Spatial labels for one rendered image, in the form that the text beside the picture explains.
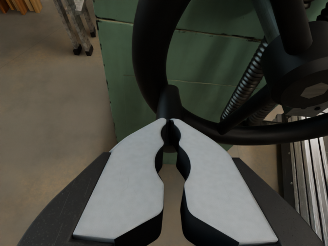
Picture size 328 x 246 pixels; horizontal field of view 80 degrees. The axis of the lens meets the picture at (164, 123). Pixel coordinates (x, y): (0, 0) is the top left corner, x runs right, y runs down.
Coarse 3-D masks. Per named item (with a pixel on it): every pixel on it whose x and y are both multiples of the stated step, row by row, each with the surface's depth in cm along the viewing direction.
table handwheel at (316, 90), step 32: (160, 0) 11; (256, 0) 22; (288, 0) 11; (160, 32) 12; (288, 32) 13; (320, 32) 14; (160, 64) 15; (288, 64) 15; (320, 64) 14; (256, 96) 20; (288, 96) 16; (320, 96) 16; (224, 128) 25; (256, 128) 27; (288, 128) 26; (320, 128) 24
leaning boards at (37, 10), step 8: (0, 0) 127; (8, 0) 129; (16, 0) 125; (24, 0) 130; (32, 0) 129; (40, 0) 143; (0, 8) 128; (8, 8) 134; (16, 8) 133; (24, 8) 133; (32, 8) 135; (40, 8) 137
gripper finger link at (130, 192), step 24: (168, 120) 12; (120, 144) 10; (144, 144) 10; (120, 168) 8; (144, 168) 8; (96, 192) 7; (120, 192) 7; (144, 192) 7; (96, 216) 6; (120, 216) 6; (144, 216) 6; (96, 240) 6; (120, 240) 6; (144, 240) 7
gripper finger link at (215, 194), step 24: (192, 144) 10; (216, 144) 10; (192, 168) 8; (216, 168) 9; (192, 192) 7; (216, 192) 7; (240, 192) 8; (192, 216) 7; (216, 216) 7; (240, 216) 7; (264, 216) 7; (192, 240) 7; (216, 240) 6; (240, 240) 6; (264, 240) 6
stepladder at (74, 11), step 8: (56, 0) 95; (64, 0) 94; (72, 0) 99; (80, 0) 106; (72, 8) 99; (80, 8) 103; (64, 16) 103; (72, 16) 101; (88, 16) 121; (64, 24) 106; (80, 24) 108; (88, 24) 124; (72, 32) 112; (80, 32) 109; (72, 40) 114; (88, 40) 119; (80, 48) 122; (88, 48) 120
